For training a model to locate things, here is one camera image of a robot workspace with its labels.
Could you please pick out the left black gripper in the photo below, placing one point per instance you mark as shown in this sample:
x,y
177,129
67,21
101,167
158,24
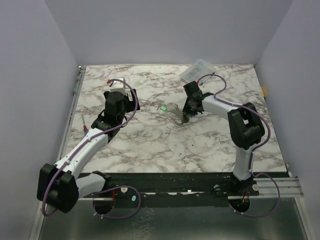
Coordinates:
x,y
131,105

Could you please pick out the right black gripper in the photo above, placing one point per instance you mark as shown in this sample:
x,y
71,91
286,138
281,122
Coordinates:
x,y
191,105

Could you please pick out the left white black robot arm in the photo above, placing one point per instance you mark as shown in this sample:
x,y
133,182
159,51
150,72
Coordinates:
x,y
60,185

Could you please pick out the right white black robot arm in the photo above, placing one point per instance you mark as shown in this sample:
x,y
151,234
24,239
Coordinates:
x,y
245,126

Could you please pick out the clear plastic organizer box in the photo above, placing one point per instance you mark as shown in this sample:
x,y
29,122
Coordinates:
x,y
196,71

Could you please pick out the red blue screwdriver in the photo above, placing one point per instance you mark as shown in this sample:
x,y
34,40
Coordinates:
x,y
85,129

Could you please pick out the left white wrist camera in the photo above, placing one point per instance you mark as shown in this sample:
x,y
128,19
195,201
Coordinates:
x,y
117,86

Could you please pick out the aluminium side rail left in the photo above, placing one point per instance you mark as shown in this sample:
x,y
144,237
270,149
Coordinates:
x,y
75,98

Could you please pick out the yellow tag on wall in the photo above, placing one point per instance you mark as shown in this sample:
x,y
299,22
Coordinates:
x,y
263,90

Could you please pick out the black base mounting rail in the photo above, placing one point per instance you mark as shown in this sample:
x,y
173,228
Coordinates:
x,y
172,190

